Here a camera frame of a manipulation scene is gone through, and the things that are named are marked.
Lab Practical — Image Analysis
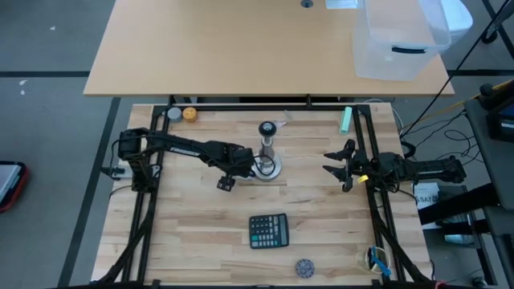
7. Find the beige desk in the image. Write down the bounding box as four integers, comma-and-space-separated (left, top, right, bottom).
83, 0, 455, 98

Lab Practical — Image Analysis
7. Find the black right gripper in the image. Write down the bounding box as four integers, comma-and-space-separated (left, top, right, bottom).
322, 138, 381, 193

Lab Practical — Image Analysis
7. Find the black blue device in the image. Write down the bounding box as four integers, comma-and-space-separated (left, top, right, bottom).
485, 102, 514, 144

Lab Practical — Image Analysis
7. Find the white labelled box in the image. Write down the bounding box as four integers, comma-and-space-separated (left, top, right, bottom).
412, 182, 442, 210

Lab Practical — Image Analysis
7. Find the black stand leg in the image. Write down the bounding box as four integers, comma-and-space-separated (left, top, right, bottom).
480, 0, 514, 45

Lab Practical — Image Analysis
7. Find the black calculator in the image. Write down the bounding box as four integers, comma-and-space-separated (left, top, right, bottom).
248, 213, 291, 250

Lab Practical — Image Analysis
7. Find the white power strip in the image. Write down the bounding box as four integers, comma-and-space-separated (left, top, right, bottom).
100, 159, 136, 181

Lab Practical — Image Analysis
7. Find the black aluminium table frame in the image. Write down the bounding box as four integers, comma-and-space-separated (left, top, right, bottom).
94, 95, 433, 289

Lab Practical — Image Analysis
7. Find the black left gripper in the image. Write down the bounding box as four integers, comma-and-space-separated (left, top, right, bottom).
208, 140, 258, 193

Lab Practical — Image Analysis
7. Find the silver lamp stand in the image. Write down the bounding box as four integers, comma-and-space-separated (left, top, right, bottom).
249, 120, 283, 182

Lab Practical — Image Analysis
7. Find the patterned round coaster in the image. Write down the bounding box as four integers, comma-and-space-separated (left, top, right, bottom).
295, 258, 316, 279

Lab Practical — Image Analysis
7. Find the black stand beam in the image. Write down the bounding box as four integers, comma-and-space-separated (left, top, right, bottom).
417, 182, 499, 226

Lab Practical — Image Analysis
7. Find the clear plastic storage bin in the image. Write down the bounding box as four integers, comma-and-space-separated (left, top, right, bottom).
352, 0, 453, 82

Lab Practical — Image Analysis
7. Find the dark grey side table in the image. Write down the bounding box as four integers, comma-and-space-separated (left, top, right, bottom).
463, 79, 514, 212

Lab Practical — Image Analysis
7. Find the clear plastic wrapper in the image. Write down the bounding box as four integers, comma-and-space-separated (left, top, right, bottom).
272, 110, 294, 129

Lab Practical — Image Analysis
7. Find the small clear plastic box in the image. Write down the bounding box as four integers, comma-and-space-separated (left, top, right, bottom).
324, 0, 358, 10

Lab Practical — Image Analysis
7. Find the red black case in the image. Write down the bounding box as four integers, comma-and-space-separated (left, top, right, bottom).
0, 160, 30, 214

